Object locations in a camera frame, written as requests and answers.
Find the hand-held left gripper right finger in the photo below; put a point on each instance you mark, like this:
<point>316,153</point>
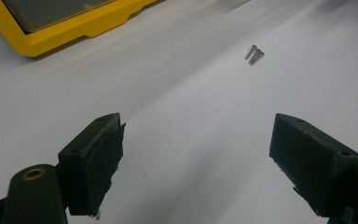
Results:
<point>310,161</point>

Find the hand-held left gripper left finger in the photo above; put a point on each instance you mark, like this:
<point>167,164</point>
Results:
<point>87,161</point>

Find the small silver screw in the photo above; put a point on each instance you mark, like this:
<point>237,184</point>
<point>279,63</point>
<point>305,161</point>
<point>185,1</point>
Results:
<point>258,58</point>
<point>251,52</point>
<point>255,56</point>

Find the yellow plastic organizer box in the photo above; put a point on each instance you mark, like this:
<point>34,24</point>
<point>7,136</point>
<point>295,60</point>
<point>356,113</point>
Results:
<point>59,34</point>

